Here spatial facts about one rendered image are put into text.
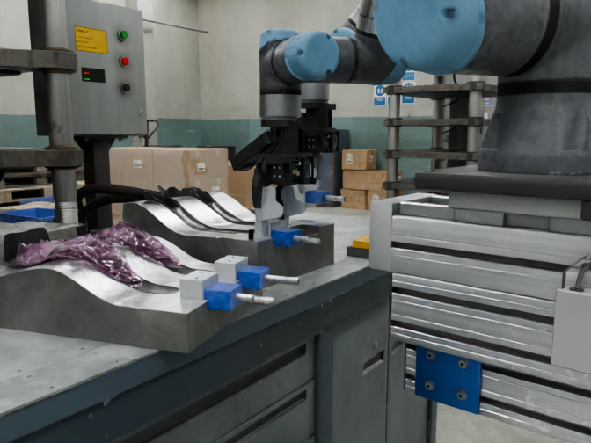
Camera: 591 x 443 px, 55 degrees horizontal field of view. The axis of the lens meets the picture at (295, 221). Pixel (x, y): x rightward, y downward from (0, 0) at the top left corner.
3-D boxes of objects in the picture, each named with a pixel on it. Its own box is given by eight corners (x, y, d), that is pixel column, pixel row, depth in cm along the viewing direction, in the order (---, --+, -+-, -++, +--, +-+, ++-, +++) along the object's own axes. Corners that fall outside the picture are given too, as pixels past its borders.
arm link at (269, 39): (269, 25, 94) (251, 33, 102) (269, 92, 96) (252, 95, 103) (311, 29, 97) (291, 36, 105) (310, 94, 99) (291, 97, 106)
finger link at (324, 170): (331, 192, 135) (326, 156, 132) (310, 191, 139) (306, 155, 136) (338, 189, 138) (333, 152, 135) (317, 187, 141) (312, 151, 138)
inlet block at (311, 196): (349, 209, 133) (350, 186, 132) (339, 212, 129) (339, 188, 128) (303, 205, 140) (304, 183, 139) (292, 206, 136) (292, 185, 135)
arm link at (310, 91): (290, 83, 130) (310, 85, 137) (290, 104, 131) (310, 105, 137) (317, 82, 126) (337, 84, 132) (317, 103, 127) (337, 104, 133)
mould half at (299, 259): (333, 263, 122) (334, 201, 120) (258, 290, 101) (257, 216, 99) (175, 238, 151) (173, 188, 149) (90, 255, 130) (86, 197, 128)
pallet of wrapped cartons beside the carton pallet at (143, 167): (237, 243, 552) (236, 147, 537) (181, 258, 485) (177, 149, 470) (148, 231, 615) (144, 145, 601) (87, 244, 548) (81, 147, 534)
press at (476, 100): (521, 234, 601) (535, 33, 569) (475, 260, 478) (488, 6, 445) (438, 225, 655) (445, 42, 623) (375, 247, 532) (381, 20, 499)
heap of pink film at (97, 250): (192, 264, 96) (190, 219, 95) (130, 292, 80) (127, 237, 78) (67, 254, 104) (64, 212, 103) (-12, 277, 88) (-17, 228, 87)
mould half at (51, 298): (263, 298, 97) (262, 235, 95) (188, 353, 72) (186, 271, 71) (30, 274, 112) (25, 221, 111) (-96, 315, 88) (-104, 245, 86)
